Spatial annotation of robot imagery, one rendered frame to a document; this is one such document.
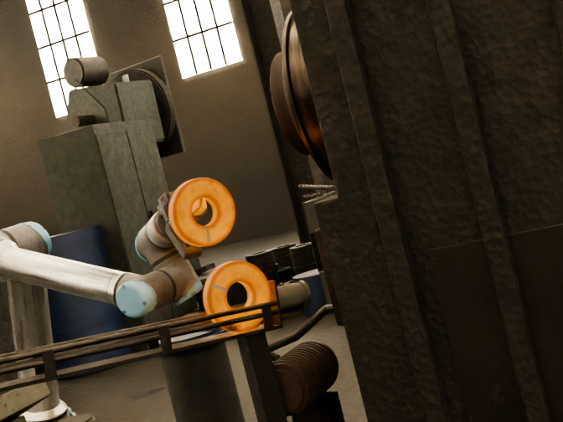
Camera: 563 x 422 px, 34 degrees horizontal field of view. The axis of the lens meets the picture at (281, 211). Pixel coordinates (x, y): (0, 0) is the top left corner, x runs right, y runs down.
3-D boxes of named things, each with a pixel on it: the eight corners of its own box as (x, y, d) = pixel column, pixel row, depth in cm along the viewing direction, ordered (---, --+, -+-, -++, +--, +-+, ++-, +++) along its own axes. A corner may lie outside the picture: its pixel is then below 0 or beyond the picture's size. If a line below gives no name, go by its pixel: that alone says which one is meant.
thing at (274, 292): (283, 327, 205) (276, 280, 205) (281, 328, 205) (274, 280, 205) (267, 326, 212) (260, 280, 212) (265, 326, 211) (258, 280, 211)
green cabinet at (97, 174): (94, 364, 598) (36, 141, 591) (151, 336, 662) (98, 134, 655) (155, 354, 578) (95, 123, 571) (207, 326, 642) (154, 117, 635)
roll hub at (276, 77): (341, 146, 254) (317, 48, 252) (303, 156, 228) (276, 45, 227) (322, 151, 256) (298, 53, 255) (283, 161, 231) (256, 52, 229)
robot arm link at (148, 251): (173, 256, 243) (155, 223, 244) (189, 241, 232) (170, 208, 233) (144, 271, 238) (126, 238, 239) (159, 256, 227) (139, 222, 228)
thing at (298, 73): (393, 168, 259) (353, 5, 256) (337, 188, 216) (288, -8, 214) (372, 173, 261) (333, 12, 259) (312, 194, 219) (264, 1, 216)
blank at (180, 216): (232, 175, 212) (225, 177, 215) (170, 180, 204) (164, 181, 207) (239, 242, 212) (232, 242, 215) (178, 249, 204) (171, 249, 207)
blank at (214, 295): (259, 341, 204) (252, 340, 207) (279, 275, 208) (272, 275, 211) (199, 318, 197) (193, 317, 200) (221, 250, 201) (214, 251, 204)
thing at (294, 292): (313, 306, 210) (309, 280, 210) (280, 312, 206) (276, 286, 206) (299, 305, 215) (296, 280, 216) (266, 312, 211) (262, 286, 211)
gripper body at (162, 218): (163, 191, 216) (148, 209, 226) (176, 224, 214) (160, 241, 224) (193, 184, 219) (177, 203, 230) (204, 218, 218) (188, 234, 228)
